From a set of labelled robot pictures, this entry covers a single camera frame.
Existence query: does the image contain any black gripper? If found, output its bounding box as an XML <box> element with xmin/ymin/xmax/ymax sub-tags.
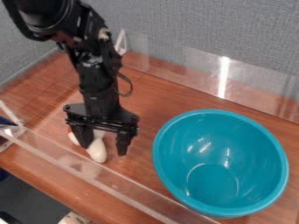
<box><xmin>61</xmin><ymin>87</ymin><xmax>140</xmax><ymax>157</ymax></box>

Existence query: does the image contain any white toy mushroom brown cap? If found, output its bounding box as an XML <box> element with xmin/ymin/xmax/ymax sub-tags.
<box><xmin>66</xmin><ymin>128</ymin><xmax>108</xmax><ymax>165</ymax></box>

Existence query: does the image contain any blue plastic bowl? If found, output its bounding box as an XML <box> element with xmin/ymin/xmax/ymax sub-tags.
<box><xmin>152</xmin><ymin>109</ymin><xmax>289</xmax><ymax>219</ymax></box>

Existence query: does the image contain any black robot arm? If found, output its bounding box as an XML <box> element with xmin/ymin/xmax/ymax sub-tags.
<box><xmin>1</xmin><ymin>0</ymin><xmax>138</xmax><ymax>156</ymax></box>

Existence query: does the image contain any clear acrylic front barrier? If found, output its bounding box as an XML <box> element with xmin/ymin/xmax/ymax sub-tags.
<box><xmin>0</xmin><ymin>127</ymin><xmax>218</xmax><ymax>224</ymax></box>

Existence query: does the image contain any clear acrylic barrier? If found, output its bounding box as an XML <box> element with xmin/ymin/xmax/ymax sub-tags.
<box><xmin>122</xmin><ymin>29</ymin><xmax>299</xmax><ymax>123</ymax></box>
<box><xmin>0</xmin><ymin>127</ymin><xmax>218</xmax><ymax>224</ymax></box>
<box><xmin>0</xmin><ymin>46</ymin><xmax>57</xmax><ymax>87</ymax></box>

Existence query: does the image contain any clear acrylic left barrier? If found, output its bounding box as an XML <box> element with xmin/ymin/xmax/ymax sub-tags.
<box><xmin>0</xmin><ymin>46</ymin><xmax>57</xmax><ymax>87</ymax></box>

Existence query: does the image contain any clear acrylic back barrier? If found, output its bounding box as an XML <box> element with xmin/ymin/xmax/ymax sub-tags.
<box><xmin>122</xmin><ymin>29</ymin><xmax>299</xmax><ymax>123</ymax></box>

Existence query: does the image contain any black cable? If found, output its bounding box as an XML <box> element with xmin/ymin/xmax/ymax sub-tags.
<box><xmin>116</xmin><ymin>72</ymin><xmax>133</xmax><ymax>98</ymax></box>

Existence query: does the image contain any clear acrylic left bracket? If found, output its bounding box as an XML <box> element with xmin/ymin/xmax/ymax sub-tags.
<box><xmin>0</xmin><ymin>100</ymin><xmax>23</xmax><ymax>153</ymax></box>

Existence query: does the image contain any clear acrylic corner bracket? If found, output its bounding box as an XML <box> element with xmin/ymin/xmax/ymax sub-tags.
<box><xmin>114</xmin><ymin>29</ymin><xmax>126</xmax><ymax>55</ymax></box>

